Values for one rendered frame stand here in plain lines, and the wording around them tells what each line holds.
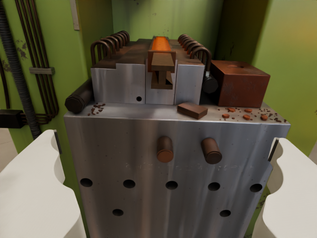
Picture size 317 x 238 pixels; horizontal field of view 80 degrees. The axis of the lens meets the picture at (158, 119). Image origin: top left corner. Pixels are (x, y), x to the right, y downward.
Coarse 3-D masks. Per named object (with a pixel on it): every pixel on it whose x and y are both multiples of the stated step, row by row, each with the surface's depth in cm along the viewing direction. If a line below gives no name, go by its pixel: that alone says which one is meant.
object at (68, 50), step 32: (64, 0) 41; (96, 0) 53; (32, 32) 44; (64, 32) 44; (96, 32) 54; (64, 64) 47; (0, 96) 51; (32, 96) 51; (64, 96) 51; (64, 128) 56; (64, 160) 61
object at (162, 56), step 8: (160, 40) 51; (152, 48) 42; (160, 48) 38; (168, 48) 38; (152, 56) 31; (160, 56) 28; (168, 56) 28; (152, 64) 23; (160, 64) 24; (168, 64) 24; (152, 72) 29; (160, 72) 23; (168, 72) 29; (152, 80) 25; (160, 80) 24; (168, 80) 26; (152, 88) 24; (160, 88) 24; (168, 88) 24
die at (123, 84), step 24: (144, 48) 49; (96, 72) 34; (120, 72) 34; (144, 72) 34; (192, 72) 34; (96, 96) 36; (120, 96) 36; (144, 96) 36; (168, 96) 36; (192, 96) 36
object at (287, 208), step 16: (272, 144) 12; (288, 144) 10; (272, 160) 11; (288, 160) 9; (304, 160) 9; (272, 176) 9; (288, 176) 8; (304, 176) 8; (272, 192) 9; (288, 192) 7; (304, 192) 7; (272, 208) 7; (288, 208) 7; (304, 208) 7; (256, 224) 7; (272, 224) 6; (288, 224) 6; (304, 224) 6
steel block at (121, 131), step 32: (96, 128) 32; (128, 128) 32; (160, 128) 32; (192, 128) 32; (224, 128) 32; (256, 128) 32; (288, 128) 32; (96, 160) 36; (224, 160) 35; (256, 160) 35; (96, 192) 40; (128, 192) 40; (160, 192) 39; (192, 192) 39; (224, 192) 39; (256, 192) 39; (96, 224) 45; (128, 224) 45; (160, 224) 45; (192, 224) 44; (224, 224) 44
